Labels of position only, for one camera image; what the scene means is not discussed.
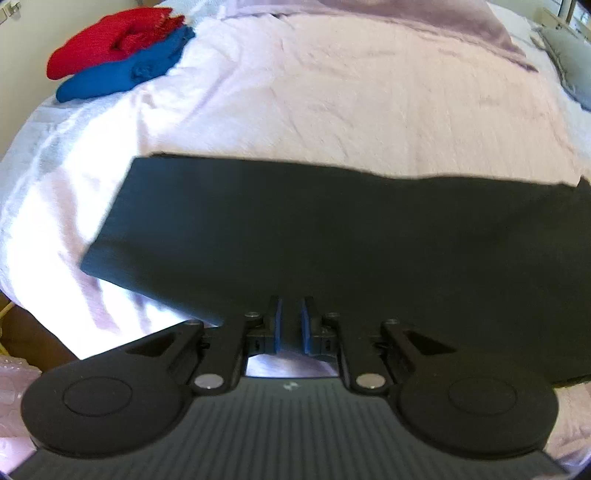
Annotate patterned white bedspread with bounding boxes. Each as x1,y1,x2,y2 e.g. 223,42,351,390
0,0,591,467

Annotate black shorts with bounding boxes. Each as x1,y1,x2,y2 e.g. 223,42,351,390
81,155,590,384

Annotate folded blue garment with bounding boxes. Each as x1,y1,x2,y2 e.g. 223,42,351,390
55,26,195,103

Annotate folded red garment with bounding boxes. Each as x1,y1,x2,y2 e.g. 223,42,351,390
46,7,185,80

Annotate grey square cushion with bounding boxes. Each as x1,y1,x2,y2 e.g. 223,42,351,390
534,27,591,111

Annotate lilac fleece blanket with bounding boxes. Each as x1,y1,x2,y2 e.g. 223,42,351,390
223,0,534,70

